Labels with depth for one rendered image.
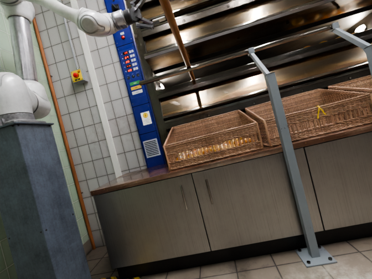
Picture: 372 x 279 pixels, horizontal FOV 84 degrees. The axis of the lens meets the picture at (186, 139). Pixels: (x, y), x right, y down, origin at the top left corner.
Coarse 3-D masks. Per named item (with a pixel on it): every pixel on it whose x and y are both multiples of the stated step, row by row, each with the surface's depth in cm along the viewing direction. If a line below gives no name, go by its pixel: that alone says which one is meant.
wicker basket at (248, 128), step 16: (240, 112) 151; (176, 128) 164; (192, 128) 162; (208, 128) 160; (224, 128) 158; (240, 128) 114; (256, 128) 114; (176, 144) 118; (192, 144) 118; (208, 144) 117; (224, 144) 116; (256, 144) 114; (176, 160) 119; (192, 160) 118; (208, 160) 117
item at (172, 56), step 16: (336, 0) 137; (352, 0) 141; (368, 0) 145; (288, 16) 142; (304, 16) 147; (320, 16) 151; (224, 32) 146; (240, 32) 148; (256, 32) 152; (272, 32) 157; (176, 48) 151; (192, 48) 154; (208, 48) 159; (224, 48) 164; (160, 64) 165
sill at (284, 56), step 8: (360, 32) 149; (368, 32) 149; (336, 40) 151; (344, 40) 151; (304, 48) 154; (312, 48) 154; (320, 48) 153; (280, 56) 156; (288, 56) 156; (248, 64) 159; (264, 64) 158; (224, 72) 162; (232, 72) 161; (192, 80) 165; (200, 80) 164; (208, 80) 164; (168, 88) 167; (176, 88) 167
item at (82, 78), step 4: (72, 72) 169; (76, 72) 168; (80, 72) 168; (84, 72) 172; (72, 76) 169; (80, 76) 168; (84, 76) 170; (76, 80) 169; (80, 80) 169; (84, 80) 170
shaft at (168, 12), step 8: (160, 0) 63; (168, 0) 65; (168, 8) 68; (168, 16) 72; (176, 24) 79; (176, 32) 84; (176, 40) 92; (184, 48) 103; (184, 56) 112; (192, 72) 145
